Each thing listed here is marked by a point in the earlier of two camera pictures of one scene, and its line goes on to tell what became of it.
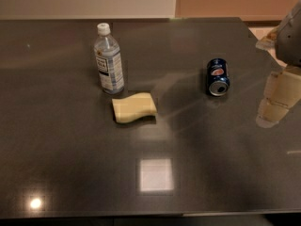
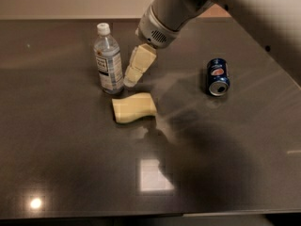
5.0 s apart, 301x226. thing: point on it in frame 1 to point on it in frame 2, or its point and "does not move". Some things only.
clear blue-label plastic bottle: x=109 y=61 does not move
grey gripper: x=290 y=44 to x=152 y=29
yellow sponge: x=133 y=107 does not move
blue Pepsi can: x=217 y=77 does not move
